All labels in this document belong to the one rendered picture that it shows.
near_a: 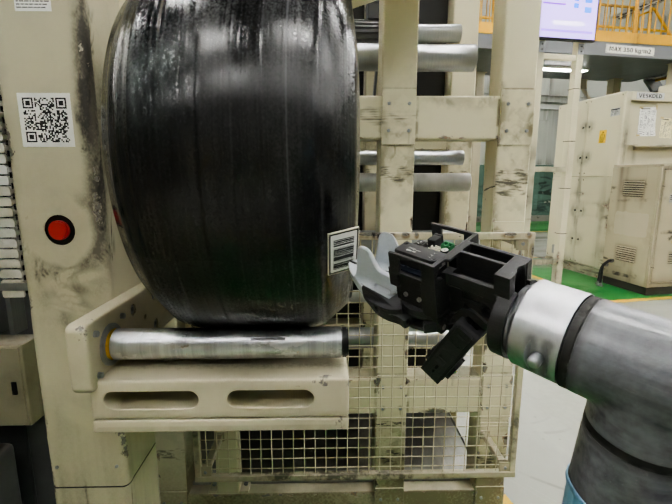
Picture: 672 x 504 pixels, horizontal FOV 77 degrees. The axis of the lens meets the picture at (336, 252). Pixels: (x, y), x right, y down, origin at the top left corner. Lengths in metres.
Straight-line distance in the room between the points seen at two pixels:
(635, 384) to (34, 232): 0.75
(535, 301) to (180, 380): 0.47
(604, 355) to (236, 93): 0.39
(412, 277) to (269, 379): 0.30
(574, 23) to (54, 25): 4.37
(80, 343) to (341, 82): 0.47
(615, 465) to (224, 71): 0.47
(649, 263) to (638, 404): 4.66
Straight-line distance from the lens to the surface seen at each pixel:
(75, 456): 0.90
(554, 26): 4.62
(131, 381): 0.67
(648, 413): 0.35
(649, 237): 4.99
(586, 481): 0.40
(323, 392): 0.62
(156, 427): 0.69
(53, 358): 0.83
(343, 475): 1.34
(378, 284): 0.46
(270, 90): 0.47
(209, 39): 0.51
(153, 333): 0.67
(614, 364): 0.34
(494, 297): 0.37
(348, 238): 0.49
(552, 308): 0.36
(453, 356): 0.43
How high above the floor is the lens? 1.14
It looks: 10 degrees down
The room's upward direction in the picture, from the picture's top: straight up
